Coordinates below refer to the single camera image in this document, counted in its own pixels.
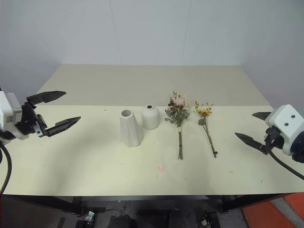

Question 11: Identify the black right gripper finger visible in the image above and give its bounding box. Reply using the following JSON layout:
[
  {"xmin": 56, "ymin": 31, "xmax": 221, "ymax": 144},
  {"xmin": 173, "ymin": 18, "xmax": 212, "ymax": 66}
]
[
  {"xmin": 234, "ymin": 132, "xmax": 268, "ymax": 155},
  {"xmin": 252, "ymin": 112, "xmax": 273, "ymax": 121}
]

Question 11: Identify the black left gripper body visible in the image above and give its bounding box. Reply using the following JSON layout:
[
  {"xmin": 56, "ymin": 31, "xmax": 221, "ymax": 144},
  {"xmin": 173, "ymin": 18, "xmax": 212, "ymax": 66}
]
[{"xmin": 15, "ymin": 100, "xmax": 48, "ymax": 140}]

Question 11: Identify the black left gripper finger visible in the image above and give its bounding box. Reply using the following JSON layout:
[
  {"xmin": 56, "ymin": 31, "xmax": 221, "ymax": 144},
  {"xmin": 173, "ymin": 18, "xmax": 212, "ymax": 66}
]
[
  {"xmin": 26, "ymin": 90, "xmax": 67, "ymax": 105},
  {"xmin": 45, "ymin": 116, "xmax": 82, "ymax": 137}
]

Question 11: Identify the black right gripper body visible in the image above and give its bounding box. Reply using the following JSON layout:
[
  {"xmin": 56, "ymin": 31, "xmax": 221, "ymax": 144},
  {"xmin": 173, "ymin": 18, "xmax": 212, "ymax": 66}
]
[{"xmin": 262, "ymin": 126, "xmax": 285, "ymax": 155}]

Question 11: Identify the tall tapered white vase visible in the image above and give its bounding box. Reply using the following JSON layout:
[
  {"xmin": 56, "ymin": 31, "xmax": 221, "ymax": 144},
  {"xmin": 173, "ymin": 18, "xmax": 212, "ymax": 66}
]
[{"xmin": 119, "ymin": 109, "xmax": 143, "ymax": 148}]

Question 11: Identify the short round white vase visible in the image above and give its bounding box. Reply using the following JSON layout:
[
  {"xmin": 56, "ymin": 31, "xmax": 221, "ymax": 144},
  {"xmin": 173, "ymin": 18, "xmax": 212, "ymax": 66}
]
[{"xmin": 141, "ymin": 104, "xmax": 160, "ymax": 130}]

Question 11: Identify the yellow dried flower sprig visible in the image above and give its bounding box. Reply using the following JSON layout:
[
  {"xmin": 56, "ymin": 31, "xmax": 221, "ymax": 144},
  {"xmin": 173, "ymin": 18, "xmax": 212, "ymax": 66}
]
[{"xmin": 193, "ymin": 100, "xmax": 219, "ymax": 159}]

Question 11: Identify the orange floor mat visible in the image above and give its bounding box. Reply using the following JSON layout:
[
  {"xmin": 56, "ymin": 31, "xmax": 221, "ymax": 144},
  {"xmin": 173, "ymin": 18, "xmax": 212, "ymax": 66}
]
[{"xmin": 241, "ymin": 192, "xmax": 304, "ymax": 228}]

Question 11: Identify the pink dried flower bouquet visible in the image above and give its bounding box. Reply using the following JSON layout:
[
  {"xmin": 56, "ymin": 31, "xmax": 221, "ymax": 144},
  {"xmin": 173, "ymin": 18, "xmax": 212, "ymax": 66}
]
[{"xmin": 164, "ymin": 90, "xmax": 192, "ymax": 161}]

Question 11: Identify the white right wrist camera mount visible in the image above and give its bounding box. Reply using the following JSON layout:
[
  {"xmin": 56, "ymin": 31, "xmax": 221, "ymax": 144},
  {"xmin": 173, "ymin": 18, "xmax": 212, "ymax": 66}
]
[{"xmin": 264, "ymin": 104, "xmax": 304, "ymax": 156}]

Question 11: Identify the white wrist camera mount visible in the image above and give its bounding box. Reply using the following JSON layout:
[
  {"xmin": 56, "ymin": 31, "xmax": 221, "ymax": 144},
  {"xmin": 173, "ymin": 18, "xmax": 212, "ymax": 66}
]
[
  {"xmin": 0, "ymin": 91, "xmax": 24, "ymax": 141},
  {"xmin": 264, "ymin": 104, "xmax": 304, "ymax": 156}
]

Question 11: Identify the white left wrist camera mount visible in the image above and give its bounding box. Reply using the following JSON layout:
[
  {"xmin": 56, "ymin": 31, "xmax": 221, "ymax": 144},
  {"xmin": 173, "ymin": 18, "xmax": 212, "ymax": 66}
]
[{"xmin": 0, "ymin": 91, "xmax": 24, "ymax": 141}]

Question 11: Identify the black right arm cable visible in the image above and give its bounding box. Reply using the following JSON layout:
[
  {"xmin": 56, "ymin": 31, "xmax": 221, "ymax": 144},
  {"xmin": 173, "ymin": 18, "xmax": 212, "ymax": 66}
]
[{"xmin": 267, "ymin": 149, "xmax": 304, "ymax": 181}]

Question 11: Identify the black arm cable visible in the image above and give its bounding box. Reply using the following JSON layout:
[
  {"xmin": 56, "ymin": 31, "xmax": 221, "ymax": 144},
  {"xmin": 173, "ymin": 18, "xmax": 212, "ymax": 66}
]
[
  {"xmin": 267, "ymin": 149, "xmax": 304, "ymax": 181},
  {"xmin": 0, "ymin": 142, "xmax": 13, "ymax": 193}
]

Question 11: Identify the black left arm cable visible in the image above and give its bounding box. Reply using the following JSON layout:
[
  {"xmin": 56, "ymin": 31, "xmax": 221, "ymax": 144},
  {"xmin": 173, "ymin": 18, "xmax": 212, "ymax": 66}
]
[{"xmin": 0, "ymin": 142, "xmax": 13, "ymax": 193}]

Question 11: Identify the black table frame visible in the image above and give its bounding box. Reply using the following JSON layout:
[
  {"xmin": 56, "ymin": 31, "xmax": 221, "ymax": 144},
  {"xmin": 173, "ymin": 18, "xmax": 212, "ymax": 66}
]
[{"xmin": 0, "ymin": 193, "xmax": 287, "ymax": 216}]

